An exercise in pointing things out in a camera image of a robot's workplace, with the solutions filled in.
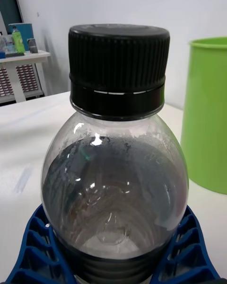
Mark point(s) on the grey cup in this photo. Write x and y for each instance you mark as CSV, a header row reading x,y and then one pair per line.
x,y
32,46

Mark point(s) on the white side table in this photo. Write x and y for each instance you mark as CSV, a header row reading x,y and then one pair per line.
x,y
35,55

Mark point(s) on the green drink bottle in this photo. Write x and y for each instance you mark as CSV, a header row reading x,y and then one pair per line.
x,y
18,42

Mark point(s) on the clear bottle with black cap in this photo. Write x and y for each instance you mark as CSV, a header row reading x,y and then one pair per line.
x,y
113,182

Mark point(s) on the green plastic bin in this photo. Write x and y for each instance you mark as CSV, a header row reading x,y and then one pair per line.
x,y
208,123

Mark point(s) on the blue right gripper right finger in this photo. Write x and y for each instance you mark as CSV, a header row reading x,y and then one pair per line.
x,y
191,260

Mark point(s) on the blue box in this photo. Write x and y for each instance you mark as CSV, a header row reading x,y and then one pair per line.
x,y
27,32

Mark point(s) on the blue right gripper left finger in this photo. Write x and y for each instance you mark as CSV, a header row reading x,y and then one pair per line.
x,y
35,260

